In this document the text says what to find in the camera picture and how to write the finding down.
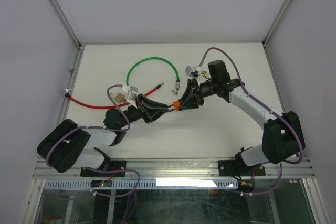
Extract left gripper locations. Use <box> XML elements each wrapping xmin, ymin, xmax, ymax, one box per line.
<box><xmin>118</xmin><ymin>94</ymin><xmax>169</xmax><ymax>129</ymax></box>

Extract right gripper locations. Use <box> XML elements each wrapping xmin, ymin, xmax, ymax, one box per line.
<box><xmin>177</xmin><ymin>78</ymin><xmax>218</xmax><ymax>111</ymax></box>

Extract orange black padlock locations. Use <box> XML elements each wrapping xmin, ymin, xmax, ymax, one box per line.
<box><xmin>169</xmin><ymin>100</ymin><xmax>181</xmax><ymax>112</ymax></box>

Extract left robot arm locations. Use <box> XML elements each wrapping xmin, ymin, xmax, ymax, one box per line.
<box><xmin>37</xmin><ymin>94</ymin><xmax>171</xmax><ymax>176</ymax></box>

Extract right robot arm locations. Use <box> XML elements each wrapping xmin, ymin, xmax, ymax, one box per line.
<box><xmin>173</xmin><ymin>60</ymin><xmax>305</xmax><ymax>177</ymax></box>

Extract green cable lock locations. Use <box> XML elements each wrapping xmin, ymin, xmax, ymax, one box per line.
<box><xmin>125</xmin><ymin>57</ymin><xmax>181</xmax><ymax>96</ymax></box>

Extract silver keys near green cable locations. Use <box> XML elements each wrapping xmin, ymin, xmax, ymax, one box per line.
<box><xmin>171</xmin><ymin>90</ymin><xmax>179</xmax><ymax>95</ymax></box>

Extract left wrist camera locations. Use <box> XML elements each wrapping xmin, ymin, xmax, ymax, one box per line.
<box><xmin>121</xmin><ymin>85</ymin><xmax>138</xmax><ymax>106</ymax></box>

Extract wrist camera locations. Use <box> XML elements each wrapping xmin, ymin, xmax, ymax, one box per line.
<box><xmin>185</xmin><ymin>65</ymin><xmax>202</xmax><ymax>81</ymax></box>
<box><xmin>121</xmin><ymin>85</ymin><xmax>138</xmax><ymax>106</ymax></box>

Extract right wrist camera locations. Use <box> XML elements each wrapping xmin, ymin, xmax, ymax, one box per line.
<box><xmin>185</xmin><ymin>65</ymin><xmax>202</xmax><ymax>81</ymax></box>

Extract brass padlock near red cable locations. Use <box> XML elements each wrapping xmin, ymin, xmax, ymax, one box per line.
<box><xmin>109</xmin><ymin>91</ymin><xmax>127</xmax><ymax>104</ymax></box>

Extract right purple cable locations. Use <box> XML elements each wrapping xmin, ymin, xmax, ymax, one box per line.
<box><xmin>198</xmin><ymin>47</ymin><xmax>304</xmax><ymax>196</ymax></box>

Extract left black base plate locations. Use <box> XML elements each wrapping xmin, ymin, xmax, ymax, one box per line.
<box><xmin>80</xmin><ymin>159</ymin><xmax>127</xmax><ymax>178</ymax></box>

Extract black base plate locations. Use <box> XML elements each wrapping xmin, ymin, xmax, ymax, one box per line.
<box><xmin>80</xmin><ymin>159</ymin><xmax>127</xmax><ymax>178</ymax></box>
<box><xmin>217</xmin><ymin>160</ymin><xmax>266</xmax><ymax>178</ymax></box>

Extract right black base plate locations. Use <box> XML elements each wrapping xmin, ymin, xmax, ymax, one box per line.
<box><xmin>217</xmin><ymin>160</ymin><xmax>266</xmax><ymax>178</ymax></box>

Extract red cable lock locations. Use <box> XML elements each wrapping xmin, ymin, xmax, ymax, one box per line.
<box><xmin>64</xmin><ymin>82</ymin><xmax>165</xmax><ymax>110</ymax></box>

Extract aluminium front rail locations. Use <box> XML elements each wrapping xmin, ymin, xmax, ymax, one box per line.
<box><xmin>33</xmin><ymin>158</ymin><xmax>315</xmax><ymax>179</ymax></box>

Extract white slotted cable duct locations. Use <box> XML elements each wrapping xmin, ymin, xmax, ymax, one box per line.
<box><xmin>44</xmin><ymin>178</ymin><xmax>238</xmax><ymax>190</ymax></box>

